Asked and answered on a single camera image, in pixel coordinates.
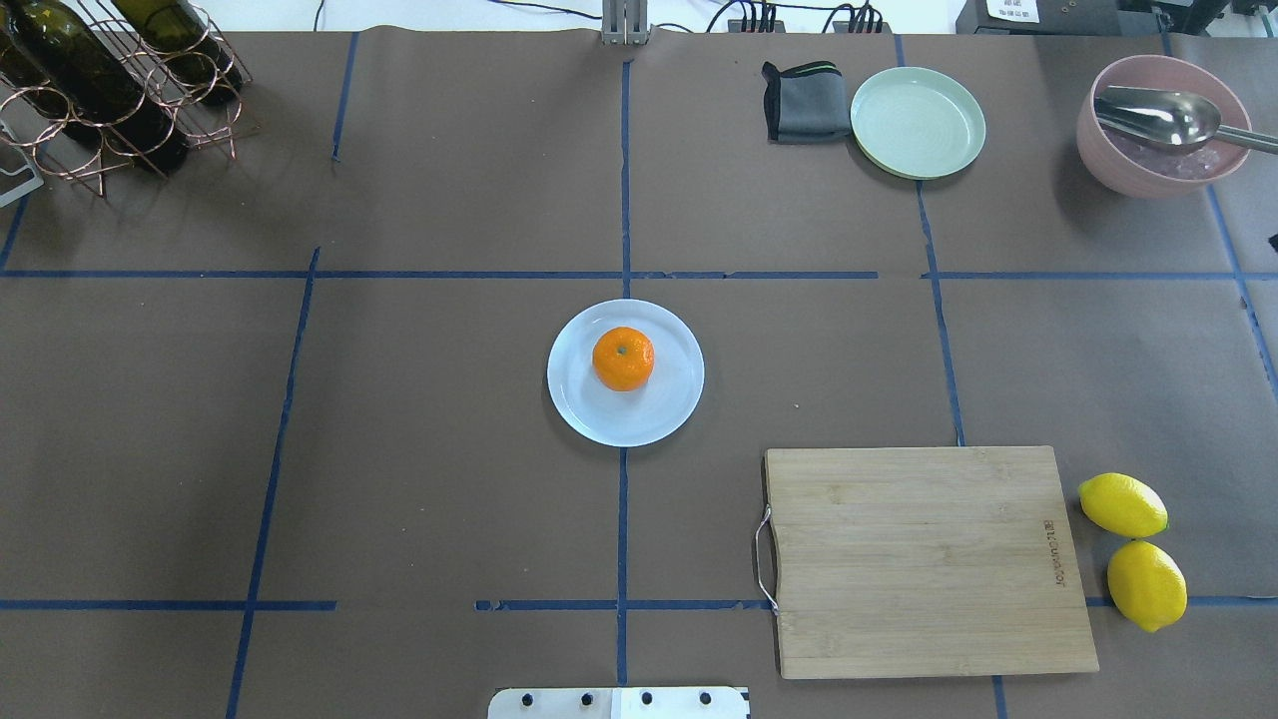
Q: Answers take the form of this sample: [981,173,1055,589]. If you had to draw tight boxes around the left yellow lemon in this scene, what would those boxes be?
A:
[1079,473,1169,540]

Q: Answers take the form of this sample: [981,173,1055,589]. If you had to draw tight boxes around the right yellow lemon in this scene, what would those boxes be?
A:
[1105,540,1189,633]

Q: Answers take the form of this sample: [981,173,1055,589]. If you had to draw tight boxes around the green wine bottle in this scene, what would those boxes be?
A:
[3,1,189,176]
[112,1,244,109]
[1,32,70,123]

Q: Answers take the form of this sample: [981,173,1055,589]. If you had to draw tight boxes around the front green wine bottle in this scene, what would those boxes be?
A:
[112,1,244,109]

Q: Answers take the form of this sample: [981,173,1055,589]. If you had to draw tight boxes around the metal scoop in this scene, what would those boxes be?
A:
[1091,86,1277,155]

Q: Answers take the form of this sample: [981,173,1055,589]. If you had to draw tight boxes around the copper wire bottle rack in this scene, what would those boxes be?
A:
[3,1,262,195]

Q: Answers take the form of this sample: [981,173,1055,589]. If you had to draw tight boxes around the black power strip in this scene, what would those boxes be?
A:
[705,1,892,34]

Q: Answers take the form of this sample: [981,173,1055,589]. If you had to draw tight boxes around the light green plate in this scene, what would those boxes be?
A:
[850,66,987,181]

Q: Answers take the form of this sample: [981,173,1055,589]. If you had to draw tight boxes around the aluminium frame post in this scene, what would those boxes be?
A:
[601,0,651,46]

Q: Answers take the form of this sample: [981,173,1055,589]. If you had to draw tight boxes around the pink bowl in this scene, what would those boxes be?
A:
[1074,54,1252,199]

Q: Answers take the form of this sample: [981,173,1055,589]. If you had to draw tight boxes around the rear green wine bottle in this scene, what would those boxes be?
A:
[1,32,70,123]

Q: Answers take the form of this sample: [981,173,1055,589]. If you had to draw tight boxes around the light blue plate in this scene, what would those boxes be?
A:
[546,299,705,447]

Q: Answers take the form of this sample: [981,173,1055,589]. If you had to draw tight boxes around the yellow lemon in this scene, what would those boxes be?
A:
[1105,540,1189,633]
[1079,473,1169,540]

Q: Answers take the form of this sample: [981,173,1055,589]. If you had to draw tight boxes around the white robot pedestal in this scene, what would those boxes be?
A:
[487,685,751,718]

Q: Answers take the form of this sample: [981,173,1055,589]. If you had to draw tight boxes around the dark grey folded cloth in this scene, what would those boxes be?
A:
[762,61,852,146]

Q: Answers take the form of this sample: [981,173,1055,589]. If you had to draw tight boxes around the middle green wine bottle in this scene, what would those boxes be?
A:
[3,1,189,176]

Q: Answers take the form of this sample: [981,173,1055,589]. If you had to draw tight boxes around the wooden cutting board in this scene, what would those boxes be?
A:
[763,444,1099,681]

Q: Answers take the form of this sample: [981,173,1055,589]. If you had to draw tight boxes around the orange fruit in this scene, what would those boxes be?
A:
[590,327,656,392]

